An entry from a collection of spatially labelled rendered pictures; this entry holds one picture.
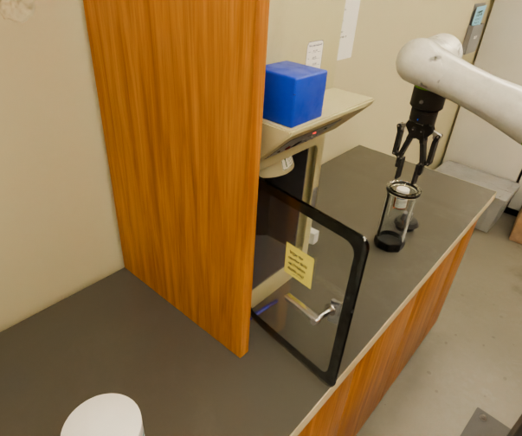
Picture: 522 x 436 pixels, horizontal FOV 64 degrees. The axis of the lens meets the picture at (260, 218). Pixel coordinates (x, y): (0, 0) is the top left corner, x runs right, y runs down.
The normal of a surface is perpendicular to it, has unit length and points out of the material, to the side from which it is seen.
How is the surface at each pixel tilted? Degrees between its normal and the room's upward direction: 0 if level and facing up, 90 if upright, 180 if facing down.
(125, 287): 0
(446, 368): 0
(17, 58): 90
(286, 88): 90
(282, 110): 90
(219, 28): 90
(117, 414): 0
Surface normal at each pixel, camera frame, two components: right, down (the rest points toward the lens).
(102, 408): 0.06, -0.84
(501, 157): -0.65, 0.38
